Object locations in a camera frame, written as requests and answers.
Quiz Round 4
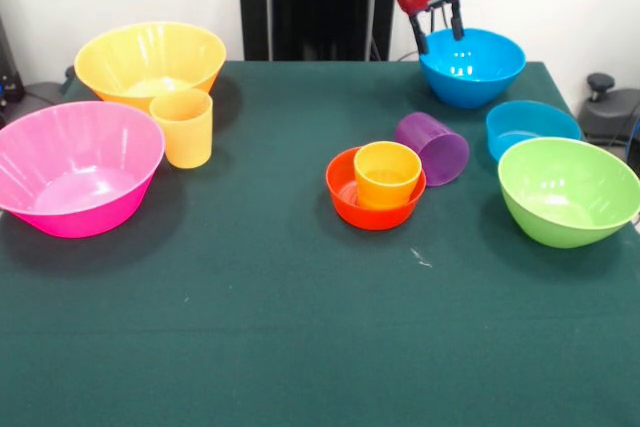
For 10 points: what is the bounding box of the purple cup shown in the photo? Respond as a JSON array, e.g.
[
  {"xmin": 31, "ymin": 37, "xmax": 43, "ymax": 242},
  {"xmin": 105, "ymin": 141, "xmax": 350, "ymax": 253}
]
[{"xmin": 394, "ymin": 111, "xmax": 471, "ymax": 188}]

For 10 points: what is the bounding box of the orange cup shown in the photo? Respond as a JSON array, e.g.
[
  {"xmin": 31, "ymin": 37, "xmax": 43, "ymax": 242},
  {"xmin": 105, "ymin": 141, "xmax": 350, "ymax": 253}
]
[{"xmin": 353, "ymin": 140, "xmax": 423, "ymax": 211}]

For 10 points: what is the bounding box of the small red-orange bowl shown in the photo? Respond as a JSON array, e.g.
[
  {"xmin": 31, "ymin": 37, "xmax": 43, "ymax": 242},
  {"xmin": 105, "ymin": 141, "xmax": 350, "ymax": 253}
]
[{"xmin": 325, "ymin": 145, "xmax": 428, "ymax": 231}]

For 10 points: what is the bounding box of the large yellow-orange bowl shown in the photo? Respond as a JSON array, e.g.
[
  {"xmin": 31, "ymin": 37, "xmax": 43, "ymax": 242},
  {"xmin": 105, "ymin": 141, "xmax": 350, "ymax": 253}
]
[{"xmin": 73, "ymin": 21, "xmax": 227, "ymax": 115}]

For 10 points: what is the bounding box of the pink bowl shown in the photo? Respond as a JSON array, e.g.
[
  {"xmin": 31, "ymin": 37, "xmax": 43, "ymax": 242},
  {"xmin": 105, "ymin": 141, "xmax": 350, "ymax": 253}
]
[{"xmin": 0, "ymin": 100, "xmax": 166, "ymax": 239}]

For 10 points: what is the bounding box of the deep blue bowl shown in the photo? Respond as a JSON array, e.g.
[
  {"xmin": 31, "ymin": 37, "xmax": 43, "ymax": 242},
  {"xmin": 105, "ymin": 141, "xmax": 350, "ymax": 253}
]
[{"xmin": 418, "ymin": 27, "xmax": 527, "ymax": 110}]

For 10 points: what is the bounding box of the dark green table cloth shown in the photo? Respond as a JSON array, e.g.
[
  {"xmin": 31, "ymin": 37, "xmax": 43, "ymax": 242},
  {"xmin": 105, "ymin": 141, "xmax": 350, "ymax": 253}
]
[{"xmin": 0, "ymin": 60, "xmax": 640, "ymax": 427}]

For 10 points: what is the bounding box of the lime green bowl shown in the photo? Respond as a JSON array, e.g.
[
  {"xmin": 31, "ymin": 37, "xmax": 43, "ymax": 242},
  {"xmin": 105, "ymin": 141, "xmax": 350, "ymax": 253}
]
[{"xmin": 497, "ymin": 136, "xmax": 640, "ymax": 249}]

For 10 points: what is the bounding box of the black electronics box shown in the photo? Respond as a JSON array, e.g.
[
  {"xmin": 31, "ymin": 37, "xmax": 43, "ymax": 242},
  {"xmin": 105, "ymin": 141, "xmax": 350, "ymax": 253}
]
[{"xmin": 0, "ymin": 14, "xmax": 26, "ymax": 104}]

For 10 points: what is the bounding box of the dark grey round base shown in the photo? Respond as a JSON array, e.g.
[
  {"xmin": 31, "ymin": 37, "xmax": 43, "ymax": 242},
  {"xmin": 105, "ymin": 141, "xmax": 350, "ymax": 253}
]
[
  {"xmin": 22, "ymin": 64, "xmax": 79, "ymax": 98},
  {"xmin": 579, "ymin": 72, "xmax": 640, "ymax": 146}
]

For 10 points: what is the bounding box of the shallow blue bowl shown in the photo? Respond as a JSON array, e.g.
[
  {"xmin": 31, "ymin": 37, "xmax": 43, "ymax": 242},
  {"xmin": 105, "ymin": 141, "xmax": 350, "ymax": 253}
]
[{"xmin": 484, "ymin": 99, "xmax": 582, "ymax": 162}]

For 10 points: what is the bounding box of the yellow cup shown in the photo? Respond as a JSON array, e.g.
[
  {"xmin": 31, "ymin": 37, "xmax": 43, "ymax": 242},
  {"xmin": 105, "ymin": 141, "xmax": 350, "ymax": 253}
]
[{"xmin": 149, "ymin": 88, "xmax": 214, "ymax": 170}]

